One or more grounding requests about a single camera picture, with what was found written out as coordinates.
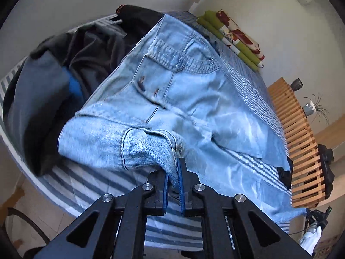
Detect pile of dark clothes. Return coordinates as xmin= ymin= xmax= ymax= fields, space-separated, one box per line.
xmin=3 ymin=4 xmax=162 ymax=177

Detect light blue denim pants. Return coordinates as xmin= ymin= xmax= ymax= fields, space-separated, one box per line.
xmin=58 ymin=13 xmax=308 ymax=223

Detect dark ceramic vase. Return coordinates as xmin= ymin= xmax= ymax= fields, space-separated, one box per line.
xmin=290 ymin=78 xmax=304 ymax=92

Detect green red patterned pillows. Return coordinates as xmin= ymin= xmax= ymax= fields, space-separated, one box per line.
xmin=197 ymin=9 xmax=265 ymax=72

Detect person's right hand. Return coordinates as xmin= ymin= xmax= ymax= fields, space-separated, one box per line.
xmin=300 ymin=226 xmax=323 ymax=255

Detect blue white striped quilt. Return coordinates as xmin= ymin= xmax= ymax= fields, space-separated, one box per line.
xmin=0 ymin=11 xmax=308 ymax=249

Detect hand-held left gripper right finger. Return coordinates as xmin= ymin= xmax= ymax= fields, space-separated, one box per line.
xmin=176 ymin=157 xmax=313 ymax=259

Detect black hanging cloth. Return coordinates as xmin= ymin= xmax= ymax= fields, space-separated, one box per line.
xmin=317 ymin=144 xmax=335 ymax=200

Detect black folded garment yellow print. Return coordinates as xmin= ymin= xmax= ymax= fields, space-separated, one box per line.
xmin=278 ymin=156 xmax=294 ymax=191

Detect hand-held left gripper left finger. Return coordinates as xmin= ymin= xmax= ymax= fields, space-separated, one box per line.
xmin=34 ymin=171 xmax=170 ymax=259

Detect air plant in white pot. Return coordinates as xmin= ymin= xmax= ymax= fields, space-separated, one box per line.
xmin=303 ymin=93 xmax=330 ymax=125

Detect wooden slatted bed frame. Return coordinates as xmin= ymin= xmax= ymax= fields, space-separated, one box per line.
xmin=267 ymin=77 xmax=328 ymax=209

